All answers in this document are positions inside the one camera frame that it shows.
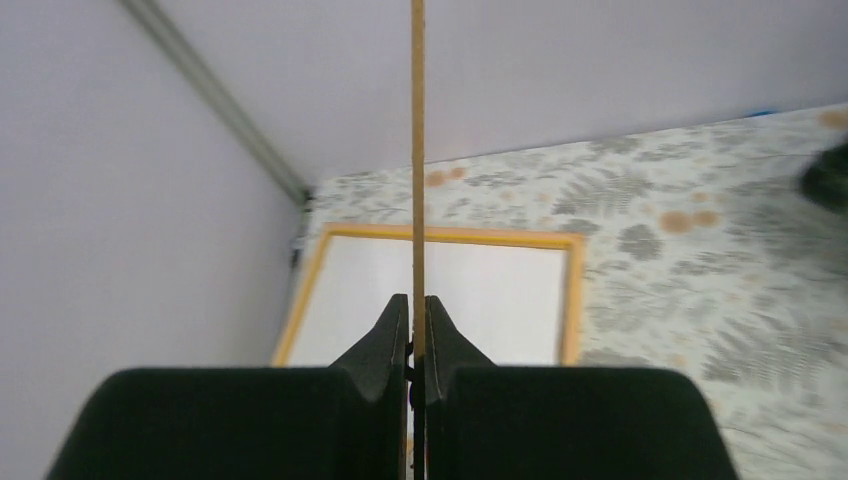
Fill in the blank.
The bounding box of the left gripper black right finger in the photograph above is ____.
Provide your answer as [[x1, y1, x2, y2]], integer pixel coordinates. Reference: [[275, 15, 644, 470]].
[[424, 296, 737, 479]]

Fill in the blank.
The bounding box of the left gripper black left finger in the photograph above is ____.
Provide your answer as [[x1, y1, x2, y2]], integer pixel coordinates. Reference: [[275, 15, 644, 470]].
[[48, 294, 408, 479]]

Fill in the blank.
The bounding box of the orange picture frame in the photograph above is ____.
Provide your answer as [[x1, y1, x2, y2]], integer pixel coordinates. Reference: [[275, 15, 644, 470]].
[[272, 223, 585, 366]]

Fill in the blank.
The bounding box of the brown cardboard backing board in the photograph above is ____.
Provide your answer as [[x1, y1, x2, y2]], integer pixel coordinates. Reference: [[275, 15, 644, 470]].
[[410, 0, 426, 480]]

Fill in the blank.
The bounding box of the floral patterned table mat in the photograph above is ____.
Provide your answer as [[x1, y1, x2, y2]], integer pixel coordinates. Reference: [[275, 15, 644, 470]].
[[298, 102, 848, 480]]

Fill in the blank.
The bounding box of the black poker chip case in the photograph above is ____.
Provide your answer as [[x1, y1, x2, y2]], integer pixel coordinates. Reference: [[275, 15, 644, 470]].
[[799, 142, 847, 216]]

